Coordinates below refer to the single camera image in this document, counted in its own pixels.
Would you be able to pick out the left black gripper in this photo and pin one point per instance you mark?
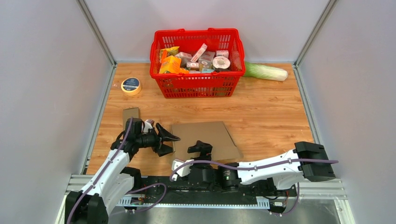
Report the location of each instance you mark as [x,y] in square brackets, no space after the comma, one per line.
[161,149]

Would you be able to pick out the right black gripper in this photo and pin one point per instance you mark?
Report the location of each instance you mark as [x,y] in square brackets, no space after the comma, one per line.
[205,149]

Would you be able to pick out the large cardboard sheet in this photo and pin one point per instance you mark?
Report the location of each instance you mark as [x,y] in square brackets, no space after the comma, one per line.
[214,133]

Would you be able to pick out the small brown cardboard box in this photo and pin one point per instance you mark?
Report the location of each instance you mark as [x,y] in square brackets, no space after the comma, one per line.
[128,113]

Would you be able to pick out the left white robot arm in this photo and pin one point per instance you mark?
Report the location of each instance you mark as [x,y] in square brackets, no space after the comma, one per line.
[96,200]

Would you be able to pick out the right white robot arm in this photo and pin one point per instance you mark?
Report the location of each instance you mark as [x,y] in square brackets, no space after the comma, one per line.
[306,161]

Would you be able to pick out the orange snack box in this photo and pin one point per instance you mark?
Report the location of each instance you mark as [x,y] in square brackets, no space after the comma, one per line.
[171,65]

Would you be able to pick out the grey white box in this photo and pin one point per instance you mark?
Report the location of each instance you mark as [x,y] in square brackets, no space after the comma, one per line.
[185,57]

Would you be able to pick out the beige carton box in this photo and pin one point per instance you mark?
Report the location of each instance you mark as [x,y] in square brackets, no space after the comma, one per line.
[205,61]

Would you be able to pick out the small pink box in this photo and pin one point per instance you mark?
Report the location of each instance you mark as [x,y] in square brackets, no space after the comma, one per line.
[223,53]

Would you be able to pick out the pink white long box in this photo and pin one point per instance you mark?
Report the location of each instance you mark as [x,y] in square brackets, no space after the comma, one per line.
[199,53]

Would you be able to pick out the yellow tape roll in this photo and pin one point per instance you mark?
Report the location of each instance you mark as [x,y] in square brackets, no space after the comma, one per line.
[131,86]

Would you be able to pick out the red plastic shopping basket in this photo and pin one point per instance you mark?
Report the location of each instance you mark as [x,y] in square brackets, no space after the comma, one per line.
[190,82]

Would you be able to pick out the green napa cabbage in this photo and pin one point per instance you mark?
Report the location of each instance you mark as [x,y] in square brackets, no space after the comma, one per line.
[262,71]

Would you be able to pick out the yellow snack bag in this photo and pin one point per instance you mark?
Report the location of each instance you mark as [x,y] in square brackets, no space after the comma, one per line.
[166,52]

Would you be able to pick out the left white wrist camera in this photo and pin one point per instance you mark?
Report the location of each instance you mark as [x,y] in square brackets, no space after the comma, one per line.
[148,125]

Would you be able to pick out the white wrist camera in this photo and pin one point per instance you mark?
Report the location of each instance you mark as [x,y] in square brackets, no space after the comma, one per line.
[148,125]
[180,168]

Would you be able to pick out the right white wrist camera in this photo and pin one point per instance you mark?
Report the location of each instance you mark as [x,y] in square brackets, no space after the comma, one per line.
[180,168]

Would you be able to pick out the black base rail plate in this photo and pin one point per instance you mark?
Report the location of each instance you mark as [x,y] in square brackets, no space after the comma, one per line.
[156,189]

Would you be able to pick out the white slotted cable duct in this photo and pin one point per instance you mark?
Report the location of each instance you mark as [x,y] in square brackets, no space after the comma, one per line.
[260,203]

